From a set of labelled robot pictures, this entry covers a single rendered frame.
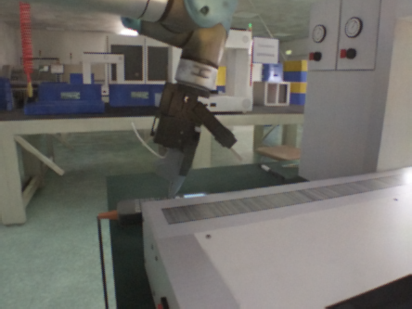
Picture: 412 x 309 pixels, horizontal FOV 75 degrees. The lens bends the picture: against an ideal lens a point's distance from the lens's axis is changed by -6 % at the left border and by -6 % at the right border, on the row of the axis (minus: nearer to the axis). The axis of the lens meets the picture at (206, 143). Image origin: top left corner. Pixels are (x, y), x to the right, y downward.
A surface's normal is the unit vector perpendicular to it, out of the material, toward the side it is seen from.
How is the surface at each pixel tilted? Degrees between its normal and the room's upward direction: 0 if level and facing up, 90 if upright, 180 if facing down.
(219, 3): 89
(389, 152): 90
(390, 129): 90
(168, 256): 0
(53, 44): 90
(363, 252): 0
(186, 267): 0
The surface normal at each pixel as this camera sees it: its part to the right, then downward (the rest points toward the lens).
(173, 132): 0.28, 0.22
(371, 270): 0.02, -0.98
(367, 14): -0.94, 0.05
